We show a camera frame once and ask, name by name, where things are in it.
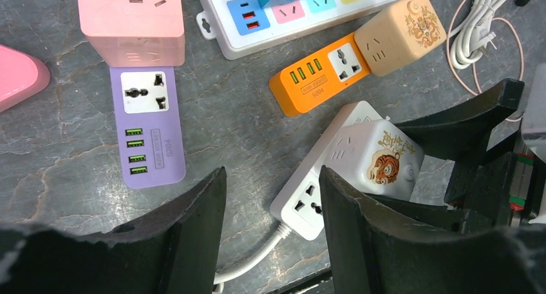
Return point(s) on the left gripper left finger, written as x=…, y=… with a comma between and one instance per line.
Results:
x=171, y=249

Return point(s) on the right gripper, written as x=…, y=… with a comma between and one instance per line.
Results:
x=462, y=132

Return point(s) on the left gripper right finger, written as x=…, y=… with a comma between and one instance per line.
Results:
x=375, y=249

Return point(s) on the white cube socket adapter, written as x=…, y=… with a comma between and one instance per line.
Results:
x=376, y=158

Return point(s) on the tan cube socket adapter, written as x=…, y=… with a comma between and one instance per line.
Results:
x=399, y=35

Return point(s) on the pink cube socket adapter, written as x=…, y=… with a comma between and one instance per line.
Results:
x=135, y=33

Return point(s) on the white small power strip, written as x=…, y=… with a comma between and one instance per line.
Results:
x=298, y=204

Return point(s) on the purple power strip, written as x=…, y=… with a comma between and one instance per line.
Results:
x=148, y=126

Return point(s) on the orange power strip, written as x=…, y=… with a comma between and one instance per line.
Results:
x=309, y=82

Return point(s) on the white multicolour power strip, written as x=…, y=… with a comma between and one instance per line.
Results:
x=242, y=27

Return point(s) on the pink triangular socket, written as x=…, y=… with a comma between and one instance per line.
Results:
x=22, y=76

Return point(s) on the white cord small strip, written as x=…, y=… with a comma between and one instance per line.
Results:
x=282, y=232

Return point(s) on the white cord orange strip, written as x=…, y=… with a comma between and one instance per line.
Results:
x=473, y=34

